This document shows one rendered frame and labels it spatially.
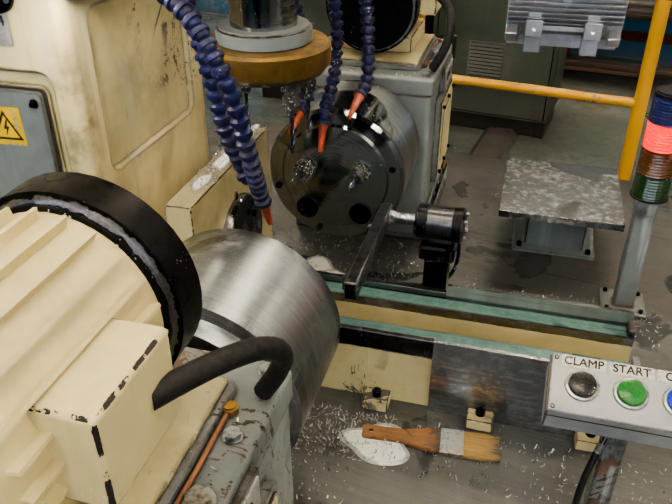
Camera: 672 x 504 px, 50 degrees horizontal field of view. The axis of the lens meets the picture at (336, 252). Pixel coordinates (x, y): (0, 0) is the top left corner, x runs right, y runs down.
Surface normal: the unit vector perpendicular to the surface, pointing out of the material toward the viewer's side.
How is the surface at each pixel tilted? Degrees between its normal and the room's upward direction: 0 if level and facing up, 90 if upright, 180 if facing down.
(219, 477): 0
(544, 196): 0
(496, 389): 90
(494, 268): 0
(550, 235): 90
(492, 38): 90
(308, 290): 51
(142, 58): 90
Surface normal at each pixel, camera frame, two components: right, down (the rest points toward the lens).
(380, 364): -0.26, 0.50
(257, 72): -0.04, 0.52
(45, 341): 0.73, -0.45
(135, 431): 0.96, 0.14
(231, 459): 0.00, -0.85
